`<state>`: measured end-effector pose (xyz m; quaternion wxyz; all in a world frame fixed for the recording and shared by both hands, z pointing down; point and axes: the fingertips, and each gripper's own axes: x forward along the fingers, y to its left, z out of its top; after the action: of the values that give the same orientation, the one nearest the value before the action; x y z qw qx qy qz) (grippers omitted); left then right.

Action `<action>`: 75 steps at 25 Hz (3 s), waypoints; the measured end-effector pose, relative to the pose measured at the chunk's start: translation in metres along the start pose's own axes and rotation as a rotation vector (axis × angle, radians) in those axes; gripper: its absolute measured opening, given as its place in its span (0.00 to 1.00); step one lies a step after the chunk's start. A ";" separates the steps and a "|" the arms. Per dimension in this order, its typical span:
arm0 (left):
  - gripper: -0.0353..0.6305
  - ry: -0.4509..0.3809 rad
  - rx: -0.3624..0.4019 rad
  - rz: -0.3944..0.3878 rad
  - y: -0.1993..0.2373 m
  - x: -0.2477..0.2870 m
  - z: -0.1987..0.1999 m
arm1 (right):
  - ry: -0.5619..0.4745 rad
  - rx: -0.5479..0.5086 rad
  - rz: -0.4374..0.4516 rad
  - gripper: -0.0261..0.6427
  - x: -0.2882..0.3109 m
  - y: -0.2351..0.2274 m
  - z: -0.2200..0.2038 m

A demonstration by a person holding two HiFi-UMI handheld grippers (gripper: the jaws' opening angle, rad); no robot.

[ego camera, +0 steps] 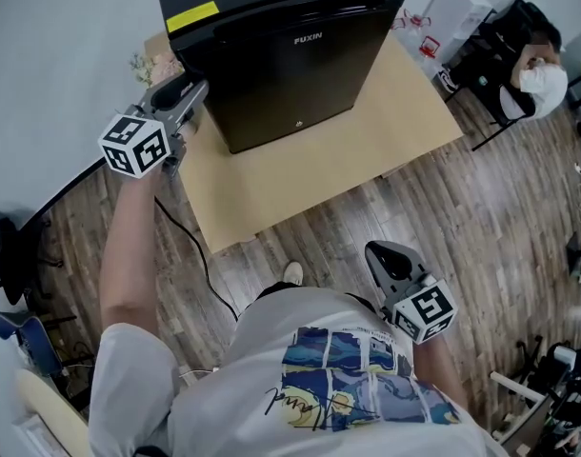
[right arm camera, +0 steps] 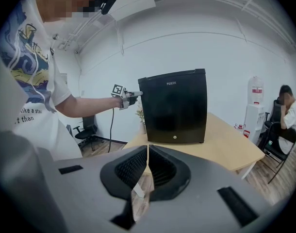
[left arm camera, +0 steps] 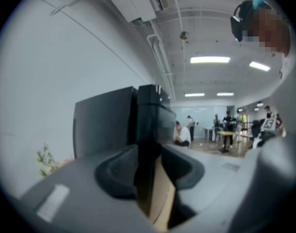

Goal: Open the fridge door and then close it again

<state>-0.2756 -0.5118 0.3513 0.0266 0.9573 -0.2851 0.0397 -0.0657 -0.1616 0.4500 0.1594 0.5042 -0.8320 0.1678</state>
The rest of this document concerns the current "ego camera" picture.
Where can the white printed t-shirt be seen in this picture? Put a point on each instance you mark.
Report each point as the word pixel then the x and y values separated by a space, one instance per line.
pixel 224 398

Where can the black shorts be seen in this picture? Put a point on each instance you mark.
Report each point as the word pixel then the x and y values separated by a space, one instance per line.
pixel 276 291

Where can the vase with flowers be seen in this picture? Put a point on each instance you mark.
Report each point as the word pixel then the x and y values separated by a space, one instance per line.
pixel 145 69

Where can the light wooden table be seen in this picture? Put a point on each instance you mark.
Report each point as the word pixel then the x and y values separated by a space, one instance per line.
pixel 319 169

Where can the clear water jug red cap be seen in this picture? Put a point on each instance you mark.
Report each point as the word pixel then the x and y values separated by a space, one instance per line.
pixel 399 22
pixel 418 21
pixel 429 48

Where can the blue chair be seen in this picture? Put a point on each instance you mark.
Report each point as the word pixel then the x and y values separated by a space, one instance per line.
pixel 28 336

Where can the round beige table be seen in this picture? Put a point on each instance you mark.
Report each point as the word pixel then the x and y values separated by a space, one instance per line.
pixel 52 407

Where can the black office chair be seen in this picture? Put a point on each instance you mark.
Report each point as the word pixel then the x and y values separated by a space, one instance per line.
pixel 9 255

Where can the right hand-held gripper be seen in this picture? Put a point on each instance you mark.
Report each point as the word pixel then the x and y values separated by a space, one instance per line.
pixel 424 310

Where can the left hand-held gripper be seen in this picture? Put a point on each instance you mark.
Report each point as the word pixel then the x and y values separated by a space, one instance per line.
pixel 128 143

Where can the person's right forearm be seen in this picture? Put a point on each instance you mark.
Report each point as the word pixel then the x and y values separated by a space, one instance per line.
pixel 438 369

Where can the white water dispenser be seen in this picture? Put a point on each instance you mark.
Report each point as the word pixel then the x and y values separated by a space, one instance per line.
pixel 454 12

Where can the person's left forearm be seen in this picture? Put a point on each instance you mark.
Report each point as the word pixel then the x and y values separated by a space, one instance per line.
pixel 128 255

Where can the black swivel chair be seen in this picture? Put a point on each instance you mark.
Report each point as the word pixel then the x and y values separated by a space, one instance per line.
pixel 564 383

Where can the person's left white shoe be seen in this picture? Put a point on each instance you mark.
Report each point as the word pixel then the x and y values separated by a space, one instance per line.
pixel 293 272

